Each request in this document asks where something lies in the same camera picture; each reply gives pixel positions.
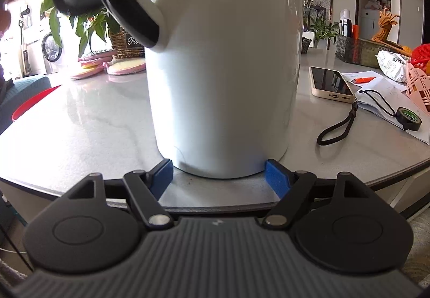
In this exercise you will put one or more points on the white plastic bag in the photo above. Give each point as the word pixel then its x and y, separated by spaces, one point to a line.
pixel 393 66

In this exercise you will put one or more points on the stick vacuum cleaner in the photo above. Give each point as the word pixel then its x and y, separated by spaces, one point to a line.
pixel 24 49

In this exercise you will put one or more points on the small wicker basket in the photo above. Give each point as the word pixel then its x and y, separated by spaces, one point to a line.
pixel 305 46

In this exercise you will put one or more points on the black tape roll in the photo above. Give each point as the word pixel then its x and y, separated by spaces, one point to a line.
pixel 408 119

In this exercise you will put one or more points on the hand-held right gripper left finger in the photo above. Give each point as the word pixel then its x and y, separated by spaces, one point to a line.
pixel 163 178

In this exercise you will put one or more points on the dark mesh basket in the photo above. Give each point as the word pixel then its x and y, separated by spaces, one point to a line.
pixel 356 49

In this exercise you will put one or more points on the peace lily in wicker basket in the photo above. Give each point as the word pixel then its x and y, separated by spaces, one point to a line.
pixel 124 42

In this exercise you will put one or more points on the orange deer figure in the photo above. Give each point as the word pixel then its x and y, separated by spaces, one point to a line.
pixel 386 29

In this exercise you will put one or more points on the gold smartphone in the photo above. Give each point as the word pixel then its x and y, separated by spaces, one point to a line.
pixel 331 82

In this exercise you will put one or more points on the white papers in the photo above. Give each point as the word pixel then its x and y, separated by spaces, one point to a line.
pixel 383 96

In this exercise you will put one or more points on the white washing machine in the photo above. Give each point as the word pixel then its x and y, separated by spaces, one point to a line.
pixel 53 49

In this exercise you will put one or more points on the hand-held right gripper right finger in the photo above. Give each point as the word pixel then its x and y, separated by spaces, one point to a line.
pixel 276 178

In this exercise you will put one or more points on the blue-grey sofa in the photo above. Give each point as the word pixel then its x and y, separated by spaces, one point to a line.
pixel 23 93

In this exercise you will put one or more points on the orange pen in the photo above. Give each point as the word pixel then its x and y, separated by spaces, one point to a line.
pixel 364 80

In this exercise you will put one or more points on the red plastic basin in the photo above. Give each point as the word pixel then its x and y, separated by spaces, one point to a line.
pixel 37 103

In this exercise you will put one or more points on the pink plastic basket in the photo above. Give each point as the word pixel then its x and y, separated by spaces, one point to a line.
pixel 420 89

